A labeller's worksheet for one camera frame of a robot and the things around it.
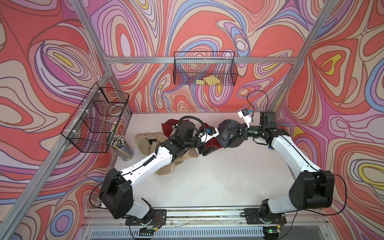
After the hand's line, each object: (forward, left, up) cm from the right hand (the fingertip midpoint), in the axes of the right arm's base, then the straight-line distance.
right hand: (229, 134), depth 77 cm
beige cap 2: (-12, +34, -14) cm, 38 cm away
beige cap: (+9, +50, -18) cm, 54 cm away
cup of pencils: (0, +61, -15) cm, 62 cm away
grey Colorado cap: (0, +1, 0) cm, 1 cm away
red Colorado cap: (+6, +6, -16) cm, 18 cm away
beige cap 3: (-3, +20, -14) cm, 25 cm away
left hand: (-5, +8, +2) cm, 9 cm away
